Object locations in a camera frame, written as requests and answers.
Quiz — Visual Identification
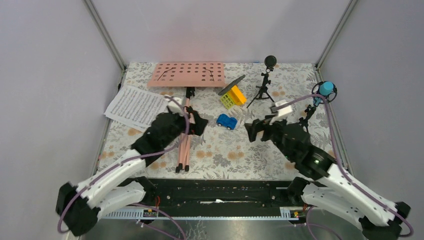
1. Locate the pink music stand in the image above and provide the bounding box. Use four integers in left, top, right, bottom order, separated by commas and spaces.
147, 61, 227, 174

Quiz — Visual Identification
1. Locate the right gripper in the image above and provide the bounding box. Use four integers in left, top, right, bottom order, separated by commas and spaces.
243, 112, 295, 161

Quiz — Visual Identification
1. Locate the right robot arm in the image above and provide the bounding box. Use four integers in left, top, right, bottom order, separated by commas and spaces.
244, 118, 411, 240

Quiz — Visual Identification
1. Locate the black left page holder wire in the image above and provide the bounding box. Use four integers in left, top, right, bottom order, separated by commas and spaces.
156, 67, 177, 82

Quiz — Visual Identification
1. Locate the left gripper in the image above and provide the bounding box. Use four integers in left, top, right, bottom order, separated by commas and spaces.
162, 105, 209, 148

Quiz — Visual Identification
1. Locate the floral table cloth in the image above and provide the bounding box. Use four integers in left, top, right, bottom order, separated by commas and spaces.
96, 62, 335, 180

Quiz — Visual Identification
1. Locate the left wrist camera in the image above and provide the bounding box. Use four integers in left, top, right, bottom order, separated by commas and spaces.
164, 95, 184, 117

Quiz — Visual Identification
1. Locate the white slotted cable duct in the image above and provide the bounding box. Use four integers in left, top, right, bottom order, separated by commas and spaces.
103, 204, 300, 221

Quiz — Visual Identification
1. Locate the black microphone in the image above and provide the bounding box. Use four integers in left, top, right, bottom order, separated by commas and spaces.
247, 55, 277, 108

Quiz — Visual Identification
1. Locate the yellow toy block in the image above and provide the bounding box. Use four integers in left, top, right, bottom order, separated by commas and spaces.
229, 85, 247, 106

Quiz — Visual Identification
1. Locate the sheet music page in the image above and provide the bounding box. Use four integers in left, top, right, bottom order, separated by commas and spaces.
104, 86, 167, 128
130, 123, 147, 133

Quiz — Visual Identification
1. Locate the blue toy car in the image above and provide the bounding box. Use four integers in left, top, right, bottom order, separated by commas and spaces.
216, 113, 238, 130

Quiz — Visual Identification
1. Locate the blue microphone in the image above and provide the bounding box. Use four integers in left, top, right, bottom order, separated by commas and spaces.
298, 81, 338, 133

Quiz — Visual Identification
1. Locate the green toy grid piece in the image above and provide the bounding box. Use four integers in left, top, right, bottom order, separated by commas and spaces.
220, 92, 236, 110

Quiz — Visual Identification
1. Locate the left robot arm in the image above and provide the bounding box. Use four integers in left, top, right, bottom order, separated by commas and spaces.
55, 110, 208, 237

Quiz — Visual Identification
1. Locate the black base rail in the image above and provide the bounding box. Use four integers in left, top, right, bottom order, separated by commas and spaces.
134, 177, 305, 211

